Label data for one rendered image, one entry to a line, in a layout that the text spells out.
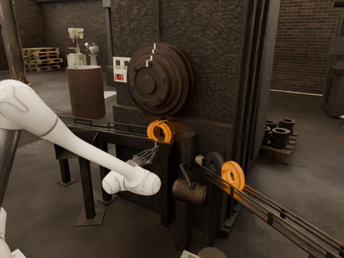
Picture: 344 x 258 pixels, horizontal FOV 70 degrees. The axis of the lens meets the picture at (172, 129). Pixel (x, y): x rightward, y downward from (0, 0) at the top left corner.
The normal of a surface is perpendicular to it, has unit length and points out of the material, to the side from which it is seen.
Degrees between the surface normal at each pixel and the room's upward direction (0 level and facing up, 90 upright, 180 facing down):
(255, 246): 0
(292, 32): 90
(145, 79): 90
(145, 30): 90
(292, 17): 90
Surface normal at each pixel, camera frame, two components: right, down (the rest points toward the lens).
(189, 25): -0.50, 0.30
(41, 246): 0.01, -0.94
